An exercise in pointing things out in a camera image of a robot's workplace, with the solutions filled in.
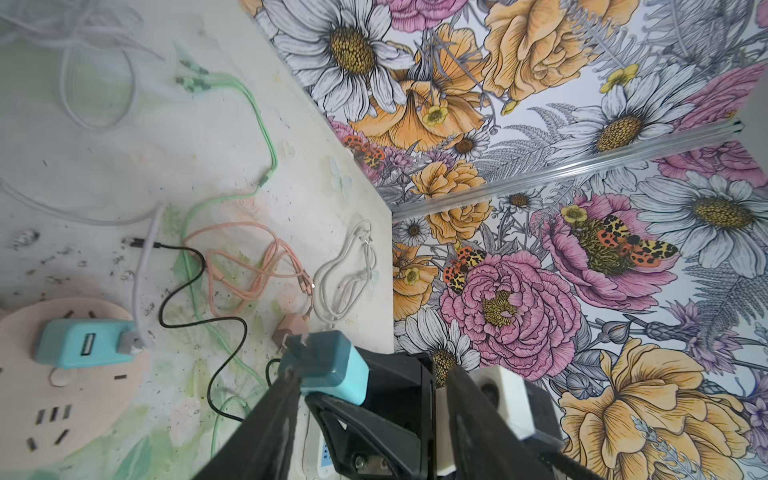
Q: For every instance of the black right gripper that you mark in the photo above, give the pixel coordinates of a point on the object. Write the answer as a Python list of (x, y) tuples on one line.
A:
[(392, 434)]

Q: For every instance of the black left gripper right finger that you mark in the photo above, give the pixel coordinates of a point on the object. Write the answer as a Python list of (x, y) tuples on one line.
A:
[(483, 446)]

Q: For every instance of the pink charger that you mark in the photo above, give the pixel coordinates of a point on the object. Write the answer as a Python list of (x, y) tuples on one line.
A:
[(291, 325)]

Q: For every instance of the round pink power socket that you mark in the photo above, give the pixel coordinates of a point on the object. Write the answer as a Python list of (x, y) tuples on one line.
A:
[(49, 413)]

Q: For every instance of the white blue power strip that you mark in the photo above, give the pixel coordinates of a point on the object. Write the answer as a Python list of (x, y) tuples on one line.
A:
[(317, 462)]

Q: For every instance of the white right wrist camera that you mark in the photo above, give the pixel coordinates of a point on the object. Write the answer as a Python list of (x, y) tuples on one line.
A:
[(527, 409)]

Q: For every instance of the teal two-tone charger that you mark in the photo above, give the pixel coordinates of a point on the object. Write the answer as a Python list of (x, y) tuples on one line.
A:
[(79, 343)]

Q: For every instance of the aluminium corner post right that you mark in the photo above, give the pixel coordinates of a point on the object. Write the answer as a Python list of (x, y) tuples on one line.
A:
[(711, 134)]

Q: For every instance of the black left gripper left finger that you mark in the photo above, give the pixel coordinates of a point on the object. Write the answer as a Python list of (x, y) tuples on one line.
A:
[(262, 447)]

